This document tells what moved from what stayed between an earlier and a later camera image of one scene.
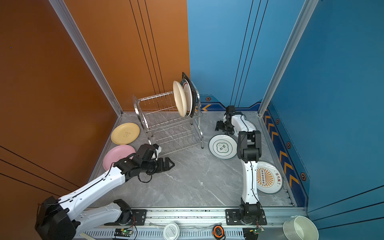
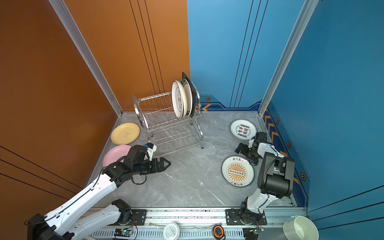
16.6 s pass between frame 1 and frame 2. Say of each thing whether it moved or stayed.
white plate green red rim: stayed
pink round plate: stayed
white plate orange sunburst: moved
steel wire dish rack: stayed
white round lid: stayed
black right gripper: moved
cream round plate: moved
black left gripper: stayed
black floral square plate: stayed
